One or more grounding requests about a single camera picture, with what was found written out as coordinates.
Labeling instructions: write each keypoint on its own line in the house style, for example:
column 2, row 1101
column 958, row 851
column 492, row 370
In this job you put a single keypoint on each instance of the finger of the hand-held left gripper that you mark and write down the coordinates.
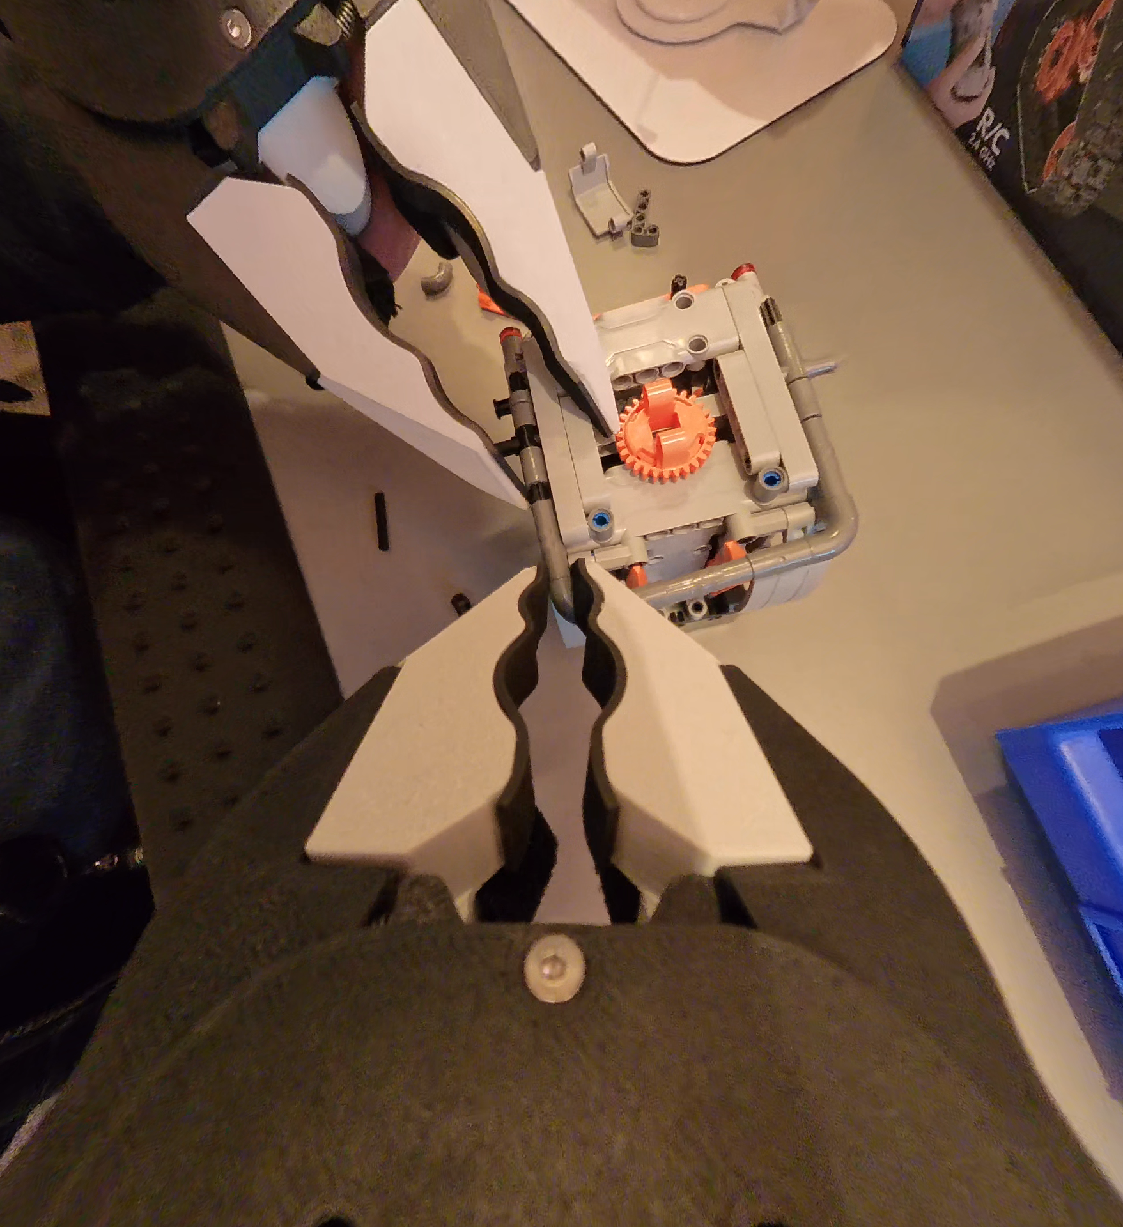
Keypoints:
column 465, row 173
column 331, row 317

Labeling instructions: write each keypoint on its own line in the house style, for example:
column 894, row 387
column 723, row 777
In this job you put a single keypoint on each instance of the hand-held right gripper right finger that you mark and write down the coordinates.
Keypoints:
column 705, row 767

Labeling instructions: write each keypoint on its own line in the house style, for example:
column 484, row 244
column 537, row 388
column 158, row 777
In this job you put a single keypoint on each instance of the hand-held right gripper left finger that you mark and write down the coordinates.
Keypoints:
column 417, row 767

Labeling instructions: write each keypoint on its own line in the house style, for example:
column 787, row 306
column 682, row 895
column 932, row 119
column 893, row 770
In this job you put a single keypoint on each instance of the dark grey axle pin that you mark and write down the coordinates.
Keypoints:
column 714, row 579

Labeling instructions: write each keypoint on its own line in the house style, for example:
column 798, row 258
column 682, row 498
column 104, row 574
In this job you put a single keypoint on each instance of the dark grey elbow connector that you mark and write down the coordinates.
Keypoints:
column 561, row 585

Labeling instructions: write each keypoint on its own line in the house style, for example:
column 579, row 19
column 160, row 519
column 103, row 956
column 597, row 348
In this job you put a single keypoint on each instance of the grey axle rod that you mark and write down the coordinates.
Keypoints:
column 804, row 403
column 532, row 451

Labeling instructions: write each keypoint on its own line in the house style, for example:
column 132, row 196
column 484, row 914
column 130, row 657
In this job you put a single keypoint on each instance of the grey white toy robot model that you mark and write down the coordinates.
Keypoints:
column 696, row 384

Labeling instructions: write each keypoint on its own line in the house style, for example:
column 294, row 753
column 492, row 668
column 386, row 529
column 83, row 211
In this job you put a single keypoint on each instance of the person's left forearm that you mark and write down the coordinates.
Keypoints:
column 44, row 231

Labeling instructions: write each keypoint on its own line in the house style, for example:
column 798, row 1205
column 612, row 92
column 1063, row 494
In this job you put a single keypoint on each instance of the person's left hand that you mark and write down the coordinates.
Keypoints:
column 393, row 246

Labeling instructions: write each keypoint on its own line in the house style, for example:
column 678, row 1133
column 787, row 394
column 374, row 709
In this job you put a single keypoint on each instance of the orange panel piece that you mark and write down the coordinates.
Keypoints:
column 488, row 302

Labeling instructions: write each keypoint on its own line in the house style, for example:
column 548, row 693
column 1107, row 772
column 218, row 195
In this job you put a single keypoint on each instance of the light grey curved panel piece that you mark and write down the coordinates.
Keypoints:
column 595, row 192

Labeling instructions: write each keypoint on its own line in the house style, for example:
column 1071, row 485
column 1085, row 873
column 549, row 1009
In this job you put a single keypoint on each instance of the dark grey beam piece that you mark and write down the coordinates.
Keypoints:
column 642, row 224

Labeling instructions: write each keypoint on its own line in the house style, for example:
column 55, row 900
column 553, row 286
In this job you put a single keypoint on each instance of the white stand base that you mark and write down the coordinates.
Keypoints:
column 714, row 97

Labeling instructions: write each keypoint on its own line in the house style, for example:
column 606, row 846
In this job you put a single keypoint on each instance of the blue storage bin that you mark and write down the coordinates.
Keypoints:
column 1107, row 844

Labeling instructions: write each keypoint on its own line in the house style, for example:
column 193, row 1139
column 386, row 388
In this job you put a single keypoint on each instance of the blue robot kit box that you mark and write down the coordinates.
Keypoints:
column 1079, row 153

